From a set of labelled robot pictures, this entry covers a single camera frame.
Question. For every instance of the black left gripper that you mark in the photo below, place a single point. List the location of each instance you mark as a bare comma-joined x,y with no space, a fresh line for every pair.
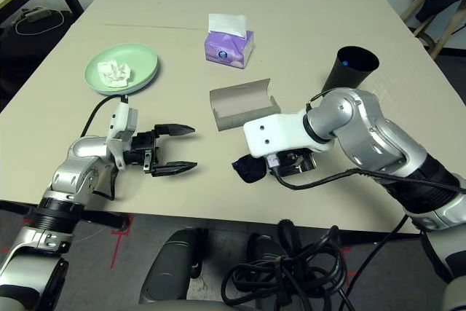
140,149

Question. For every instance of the purple tissue pack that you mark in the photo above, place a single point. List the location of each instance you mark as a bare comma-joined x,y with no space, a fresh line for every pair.
225,49

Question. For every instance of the grey robot left leg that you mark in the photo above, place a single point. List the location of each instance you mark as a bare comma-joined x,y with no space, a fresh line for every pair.
171,263

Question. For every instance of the black plastic cup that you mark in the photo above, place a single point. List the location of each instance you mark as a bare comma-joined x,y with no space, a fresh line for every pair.
346,70

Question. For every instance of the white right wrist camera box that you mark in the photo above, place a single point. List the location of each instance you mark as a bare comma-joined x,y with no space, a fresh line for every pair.
276,132

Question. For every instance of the grey robot leg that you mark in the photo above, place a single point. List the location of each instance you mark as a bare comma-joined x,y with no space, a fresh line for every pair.
171,263
262,245

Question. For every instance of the green plastic plate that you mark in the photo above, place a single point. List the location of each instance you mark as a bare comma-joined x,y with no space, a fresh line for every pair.
145,59

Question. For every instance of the grey glasses case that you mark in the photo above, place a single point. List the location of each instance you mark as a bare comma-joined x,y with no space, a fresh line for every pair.
236,103

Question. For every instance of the white tissue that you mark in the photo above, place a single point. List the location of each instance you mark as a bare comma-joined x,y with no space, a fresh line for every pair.
114,74

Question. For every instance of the grey robot right leg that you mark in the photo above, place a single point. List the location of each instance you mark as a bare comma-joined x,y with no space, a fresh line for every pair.
262,245

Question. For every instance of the wooden stool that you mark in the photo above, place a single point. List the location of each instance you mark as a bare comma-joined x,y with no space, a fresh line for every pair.
444,34

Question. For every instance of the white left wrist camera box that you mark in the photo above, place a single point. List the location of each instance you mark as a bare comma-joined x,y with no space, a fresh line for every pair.
122,121

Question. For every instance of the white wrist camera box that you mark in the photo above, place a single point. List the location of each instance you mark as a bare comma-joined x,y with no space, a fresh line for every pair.
276,132
122,121

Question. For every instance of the grey power adapter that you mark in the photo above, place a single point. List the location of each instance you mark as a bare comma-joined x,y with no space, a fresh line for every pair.
36,14

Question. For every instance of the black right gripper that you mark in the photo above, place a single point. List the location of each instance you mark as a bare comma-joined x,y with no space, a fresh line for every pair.
295,163

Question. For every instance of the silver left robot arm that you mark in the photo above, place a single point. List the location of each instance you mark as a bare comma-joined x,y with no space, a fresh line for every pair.
80,158

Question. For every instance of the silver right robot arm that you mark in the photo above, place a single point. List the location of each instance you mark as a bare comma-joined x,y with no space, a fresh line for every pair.
364,125

